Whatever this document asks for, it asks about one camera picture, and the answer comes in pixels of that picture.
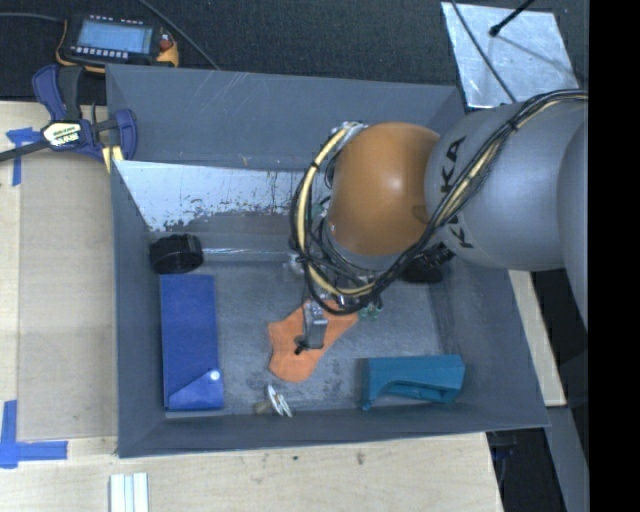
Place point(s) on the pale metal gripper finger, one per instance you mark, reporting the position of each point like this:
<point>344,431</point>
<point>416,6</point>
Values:
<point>307,320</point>
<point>319,334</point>

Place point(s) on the orange cloth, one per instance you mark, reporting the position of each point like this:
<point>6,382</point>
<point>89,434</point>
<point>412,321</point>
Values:
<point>292,362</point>

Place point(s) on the teal plastic wedge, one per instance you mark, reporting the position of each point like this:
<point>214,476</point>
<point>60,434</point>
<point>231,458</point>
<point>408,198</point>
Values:
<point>410,375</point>

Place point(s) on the black round roll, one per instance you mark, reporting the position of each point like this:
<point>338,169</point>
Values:
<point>176,255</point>

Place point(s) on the grey metal bin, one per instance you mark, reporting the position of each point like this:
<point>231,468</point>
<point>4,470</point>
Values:
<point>250,120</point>

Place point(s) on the pale wood flat board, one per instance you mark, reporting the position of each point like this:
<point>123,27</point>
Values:
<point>65,300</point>

